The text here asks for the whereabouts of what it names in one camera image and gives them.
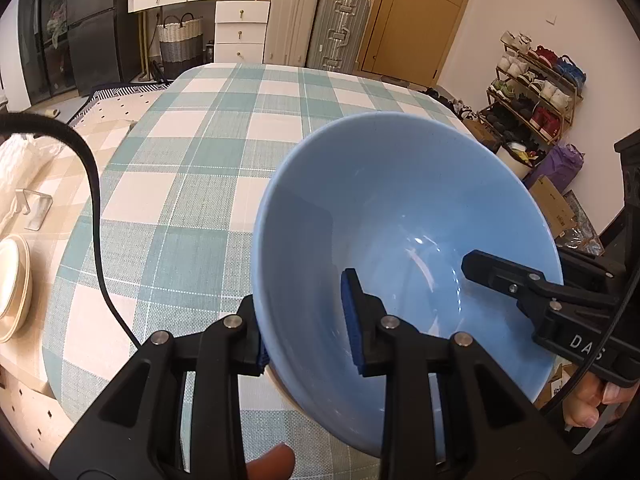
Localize white bin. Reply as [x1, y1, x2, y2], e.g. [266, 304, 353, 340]
[499, 140, 534, 182]

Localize grey white woven basket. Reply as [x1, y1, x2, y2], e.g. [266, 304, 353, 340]
[157, 12, 204, 81]

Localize black cable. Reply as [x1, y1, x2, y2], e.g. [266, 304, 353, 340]
[0, 113, 142, 350]
[542, 265, 640, 417]

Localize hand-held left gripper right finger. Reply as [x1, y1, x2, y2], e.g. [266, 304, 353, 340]
[340, 269, 581, 480]

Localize person's right hand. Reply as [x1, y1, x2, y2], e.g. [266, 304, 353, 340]
[562, 376, 632, 429]

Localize bubble wrap sheet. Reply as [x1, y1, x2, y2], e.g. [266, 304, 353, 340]
[0, 136, 67, 222]

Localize pile of dark shoes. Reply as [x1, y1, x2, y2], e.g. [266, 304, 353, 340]
[424, 86, 482, 122]

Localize dark glass wardrobe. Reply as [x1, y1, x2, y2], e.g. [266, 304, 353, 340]
[16, 0, 77, 107]

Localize flat cardboard box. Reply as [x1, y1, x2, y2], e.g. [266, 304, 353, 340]
[461, 117, 502, 154]

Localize open cardboard box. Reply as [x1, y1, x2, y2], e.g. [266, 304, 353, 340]
[527, 176, 579, 242]

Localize wooden door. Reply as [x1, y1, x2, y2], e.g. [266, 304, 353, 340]
[360, 0, 482, 89]

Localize white drawer unit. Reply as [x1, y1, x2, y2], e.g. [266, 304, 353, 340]
[214, 0, 271, 66]

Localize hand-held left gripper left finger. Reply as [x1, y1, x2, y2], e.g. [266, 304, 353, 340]
[50, 295, 273, 480]

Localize cream suitcase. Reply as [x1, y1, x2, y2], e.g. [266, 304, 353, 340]
[263, 0, 321, 69]

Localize person's left hand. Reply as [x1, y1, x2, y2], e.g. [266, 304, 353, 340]
[245, 442, 297, 480]

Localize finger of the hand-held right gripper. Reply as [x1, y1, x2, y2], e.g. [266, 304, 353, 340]
[556, 249, 619, 287]
[461, 249, 609, 332]

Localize beige checked cloth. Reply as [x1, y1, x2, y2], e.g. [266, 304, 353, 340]
[0, 119, 132, 393]

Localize metal shoe rack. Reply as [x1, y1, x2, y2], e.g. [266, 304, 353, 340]
[486, 42, 587, 147]

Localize light blue bowl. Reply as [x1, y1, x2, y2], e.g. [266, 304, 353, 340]
[251, 112, 565, 458]

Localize printed cardboard box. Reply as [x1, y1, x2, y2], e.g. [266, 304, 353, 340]
[542, 360, 584, 404]

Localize teal checked tablecloth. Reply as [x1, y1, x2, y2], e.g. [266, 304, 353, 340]
[42, 62, 503, 480]

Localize metal phone stand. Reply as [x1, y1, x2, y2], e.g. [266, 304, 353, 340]
[14, 188, 54, 232]

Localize cream small plate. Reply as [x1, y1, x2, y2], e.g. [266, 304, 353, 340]
[0, 240, 34, 344]

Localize dark grey refrigerator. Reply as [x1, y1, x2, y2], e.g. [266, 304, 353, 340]
[64, 0, 152, 97]

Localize purple bag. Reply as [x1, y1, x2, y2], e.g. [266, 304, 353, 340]
[529, 142, 587, 197]

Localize rows of shoes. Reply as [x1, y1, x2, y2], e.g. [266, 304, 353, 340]
[487, 30, 587, 142]

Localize silver suitcase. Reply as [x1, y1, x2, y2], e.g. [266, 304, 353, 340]
[305, 0, 372, 74]

